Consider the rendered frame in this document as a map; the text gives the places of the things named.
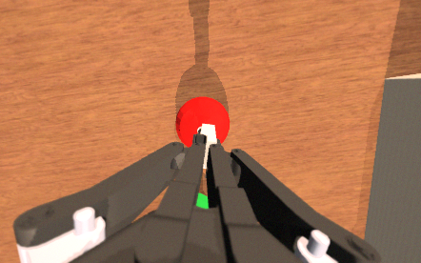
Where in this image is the green bell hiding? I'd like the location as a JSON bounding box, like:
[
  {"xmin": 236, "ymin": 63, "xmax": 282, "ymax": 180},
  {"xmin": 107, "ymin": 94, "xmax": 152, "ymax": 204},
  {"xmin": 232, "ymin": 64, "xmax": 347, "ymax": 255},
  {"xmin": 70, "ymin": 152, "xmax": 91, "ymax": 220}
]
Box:
[{"xmin": 196, "ymin": 193, "xmax": 209, "ymax": 209}]

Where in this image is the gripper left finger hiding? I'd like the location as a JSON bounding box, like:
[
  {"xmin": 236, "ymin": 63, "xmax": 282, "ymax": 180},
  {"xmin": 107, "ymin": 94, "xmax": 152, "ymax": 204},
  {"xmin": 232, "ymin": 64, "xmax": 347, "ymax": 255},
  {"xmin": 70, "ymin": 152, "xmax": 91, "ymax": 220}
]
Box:
[{"xmin": 13, "ymin": 124, "xmax": 209, "ymax": 263}]

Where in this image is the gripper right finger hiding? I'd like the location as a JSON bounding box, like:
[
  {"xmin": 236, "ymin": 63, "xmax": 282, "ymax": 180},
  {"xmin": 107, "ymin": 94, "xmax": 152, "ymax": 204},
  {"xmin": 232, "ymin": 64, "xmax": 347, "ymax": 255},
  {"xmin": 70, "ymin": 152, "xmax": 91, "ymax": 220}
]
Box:
[{"xmin": 205, "ymin": 124, "xmax": 381, "ymax": 263}]

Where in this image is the red bell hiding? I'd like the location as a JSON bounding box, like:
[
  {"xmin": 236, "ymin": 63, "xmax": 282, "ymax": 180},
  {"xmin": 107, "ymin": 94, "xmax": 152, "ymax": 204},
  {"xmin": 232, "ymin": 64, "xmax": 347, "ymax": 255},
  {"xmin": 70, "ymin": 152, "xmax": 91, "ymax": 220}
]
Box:
[{"xmin": 175, "ymin": 96, "xmax": 230, "ymax": 147}]

